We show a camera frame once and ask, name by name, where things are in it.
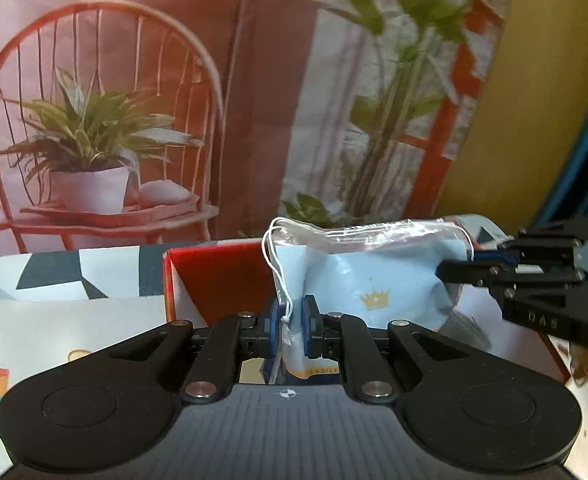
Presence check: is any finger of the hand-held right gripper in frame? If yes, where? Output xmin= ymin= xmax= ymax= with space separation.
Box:
xmin=435 ymin=259 xmax=517 ymax=288
xmin=473 ymin=232 xmax=580 ymax=267

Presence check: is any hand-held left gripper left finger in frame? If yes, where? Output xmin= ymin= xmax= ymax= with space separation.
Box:
xmin=108 ymin=297 xmax=282 ymax=405

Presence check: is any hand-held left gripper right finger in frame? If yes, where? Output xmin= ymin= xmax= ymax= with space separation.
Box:
xmin=299 ymin=294 xmax=470 ymax=405

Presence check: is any red strawberry print box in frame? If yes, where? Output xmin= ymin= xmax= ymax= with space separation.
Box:
xmin=163 ymin=214 xmax=572 ymax=386

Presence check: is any light blue face mask packet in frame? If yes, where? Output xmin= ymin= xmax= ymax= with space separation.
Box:
xmin=263 ymin=216 xmax=475 ymax=378

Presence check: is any geometric patterned cloth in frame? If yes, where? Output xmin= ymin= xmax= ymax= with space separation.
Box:
xmin=0 ymin=246 xmax=171 ymax=303

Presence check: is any cartoon printed mat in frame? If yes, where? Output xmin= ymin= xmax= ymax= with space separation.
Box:
xmin=0 ymin=299 xmax=588 ymax=480

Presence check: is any wall poster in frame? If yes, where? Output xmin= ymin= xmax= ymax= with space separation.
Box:
xmin=0 ymin=0 xmax=515 ymax=256

